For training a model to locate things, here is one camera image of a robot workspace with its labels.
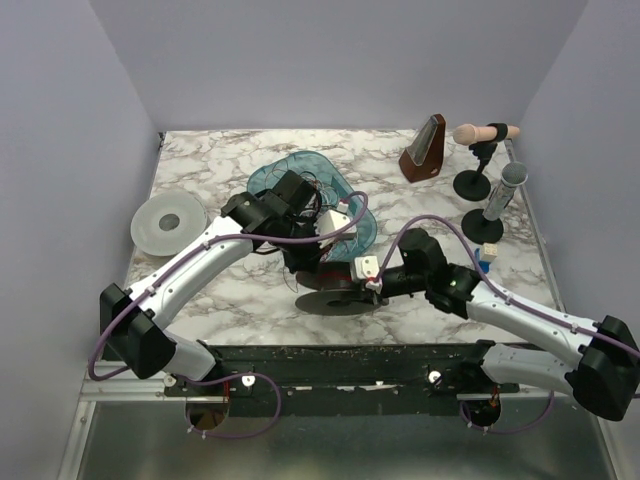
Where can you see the silver mesh microphone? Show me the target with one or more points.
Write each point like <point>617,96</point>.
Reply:
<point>512,176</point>

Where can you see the brown wooden metronome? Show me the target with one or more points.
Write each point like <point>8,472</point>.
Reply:
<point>423,158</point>

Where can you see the aluminium rail frame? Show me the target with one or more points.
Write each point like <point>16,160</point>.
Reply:
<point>128,429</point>

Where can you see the blue and white small block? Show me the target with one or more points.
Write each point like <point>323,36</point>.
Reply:
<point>485,255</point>

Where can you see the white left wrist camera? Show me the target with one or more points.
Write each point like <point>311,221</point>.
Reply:
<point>331,220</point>

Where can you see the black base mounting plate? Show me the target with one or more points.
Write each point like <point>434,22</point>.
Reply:
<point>341,380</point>

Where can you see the white perforated spool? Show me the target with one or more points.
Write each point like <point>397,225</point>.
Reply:
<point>167,223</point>

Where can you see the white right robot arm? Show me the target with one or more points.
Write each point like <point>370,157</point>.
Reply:
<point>595,362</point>

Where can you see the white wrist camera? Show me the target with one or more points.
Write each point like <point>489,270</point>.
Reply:
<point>366,269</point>
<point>331,220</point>

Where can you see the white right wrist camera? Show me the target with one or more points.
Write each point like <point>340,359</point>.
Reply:
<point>366,269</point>

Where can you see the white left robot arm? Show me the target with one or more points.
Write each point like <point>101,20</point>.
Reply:
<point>134,320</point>

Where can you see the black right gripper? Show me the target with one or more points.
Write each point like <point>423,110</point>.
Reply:
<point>382,288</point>

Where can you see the dark grey perforated spool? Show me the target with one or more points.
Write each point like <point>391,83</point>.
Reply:
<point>333,292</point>

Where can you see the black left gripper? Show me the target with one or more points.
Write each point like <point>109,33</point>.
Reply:
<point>298,255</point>

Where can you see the black stand of silver microphone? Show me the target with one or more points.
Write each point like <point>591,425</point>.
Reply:
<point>479,230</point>

